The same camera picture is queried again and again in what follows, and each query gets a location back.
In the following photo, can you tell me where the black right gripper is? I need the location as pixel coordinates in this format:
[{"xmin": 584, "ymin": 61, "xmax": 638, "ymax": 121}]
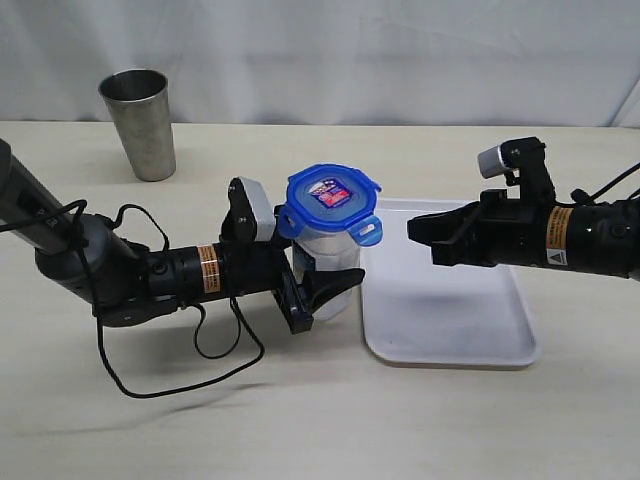
[{"xmin": 407, "ymin": 136, "xmax": 556, "ymax": 268}]

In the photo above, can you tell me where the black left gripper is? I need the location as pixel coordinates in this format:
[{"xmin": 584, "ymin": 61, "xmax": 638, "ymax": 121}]
[{"xmin": 209, "ymin": 207, "xmax": 365, "ymax": 334}]

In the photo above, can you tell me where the clear plastic container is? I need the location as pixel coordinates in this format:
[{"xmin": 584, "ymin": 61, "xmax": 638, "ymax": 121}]
[{"xmin": 292, "ymin": 224, "xmax": 362, "ymax": 321}]

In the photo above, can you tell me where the blue container lid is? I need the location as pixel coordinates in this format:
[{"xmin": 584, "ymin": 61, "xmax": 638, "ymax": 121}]
[{"xmin": 277, "ymin": 164, "xmax": 383, "ymax": 247}]

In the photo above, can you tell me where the stainless steel cup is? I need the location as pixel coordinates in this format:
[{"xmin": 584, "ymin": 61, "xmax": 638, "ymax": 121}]
[{"xmin": 98, "ymin": 68, "xmax": 176, "ymax": 182}]

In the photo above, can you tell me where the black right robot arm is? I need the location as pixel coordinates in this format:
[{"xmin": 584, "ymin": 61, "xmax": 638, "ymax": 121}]
[{"xmin": 407, "ymin": 136, "xmax": 639, "ymax": 279}]

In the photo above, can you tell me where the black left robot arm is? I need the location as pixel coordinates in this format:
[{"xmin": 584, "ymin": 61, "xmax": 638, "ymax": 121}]
[{"xmin": 1, "ymin": 142, "xmax": 365, "ymax": 333}]

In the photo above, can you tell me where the white plastic tray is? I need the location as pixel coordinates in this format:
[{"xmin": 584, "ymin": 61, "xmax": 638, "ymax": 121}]
[{"xmin": 361, "ymin": 198, "xmax": 540, "ymax": 370}]

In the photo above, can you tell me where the white backdrop curtain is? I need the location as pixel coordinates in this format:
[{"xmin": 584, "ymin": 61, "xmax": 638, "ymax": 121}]
[{"xmin": 1, "ymin": 1, "xmax": 639, "ymax": 128}]

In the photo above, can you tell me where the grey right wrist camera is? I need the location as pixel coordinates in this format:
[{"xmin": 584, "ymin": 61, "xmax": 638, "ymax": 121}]
[{"xmin": 477, "ymin": 144, "xmax": 517, "ymax": 179}]

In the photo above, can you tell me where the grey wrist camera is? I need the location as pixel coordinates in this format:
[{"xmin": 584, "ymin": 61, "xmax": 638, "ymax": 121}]
[
  {"xmin": 477, "ymin": 144, "xmax": 517, "ymax": 179},
  {"xmin": 228, "ymin": 176, "xmax": 276, "ymax": 244}
]

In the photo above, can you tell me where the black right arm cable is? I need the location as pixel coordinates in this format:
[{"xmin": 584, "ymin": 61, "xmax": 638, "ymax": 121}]
[{"xmin": 569, "ymin": 159, "xmax": 640, "ymax": 206}]

